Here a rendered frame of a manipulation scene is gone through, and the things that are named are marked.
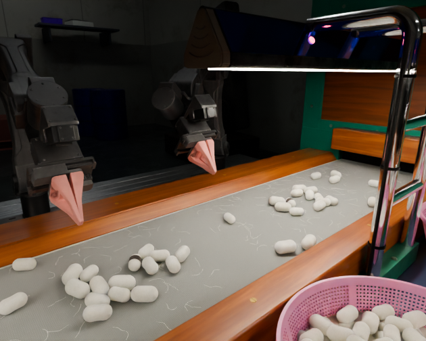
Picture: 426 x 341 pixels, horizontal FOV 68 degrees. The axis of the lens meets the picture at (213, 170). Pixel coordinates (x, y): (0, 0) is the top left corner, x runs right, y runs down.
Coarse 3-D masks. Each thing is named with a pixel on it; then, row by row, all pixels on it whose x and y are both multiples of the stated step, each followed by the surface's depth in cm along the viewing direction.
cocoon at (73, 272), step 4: (72, 264) 47; (76, 264) 47; (68, 268) 46; (72, 268) 46; (76, 268) 46; (80, 268) 47; (68, 272) 45; (72, 272) 45; (76, 272) 46; (80, 272) 47; (64, 276) 45; (68, 276) 45; (72, 276) 45; (76, 276) 46; (64, 280) 45; (68, 280) 45; (64, 284) 45
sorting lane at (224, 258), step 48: (240, 192) 82; (288, 192) 82; (336, 192) 82; (96, 240) 58; (144, 240) 58; (192, 240) 58; (240, 240) 58; (0, 288) 45; (48, 288) 45; (192, 288) 45; (240, 288) 45; (0, 336) 37; (48, 336) 37; (96, 336) 37; (144, 336) 37
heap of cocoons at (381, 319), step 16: (384, 304) 42; (320, 320) 39; (336, 320) 41; (352, 320) 40; (368, 320) 39; (384, 320) 41; (400, 320) 39; (416, 320) 39; (304, 336) 36; (320, 336) 37; (336, 336) 37; (352, 336) 36; (368, 336) 37; (384, 336) 37; (400, 336) 39; (416, 336) 36
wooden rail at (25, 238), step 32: (288, 160) 102; (320, 160) 107; (160, 192) 75; (192, 192) 75; (224, 192) 80; (32, 224) 59; (64, 224) 59; (96, 224) 60; (128, 224) 64; (0, 256) 51; (32, 256) 53
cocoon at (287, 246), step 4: (284, 240) 54; (288, 240) 54; (292, 240) 54; (276, 244) 53; (280, 244) 53; (284, 244) 53; (288, 244) 53; (292, 244) 53; (276, 248) 53; (280, 248) 53; (284, 248) 53; (288, 248) 53; (292, 248) 53; (280, 252) 53; (284, 252) 53; (288, 252) 53
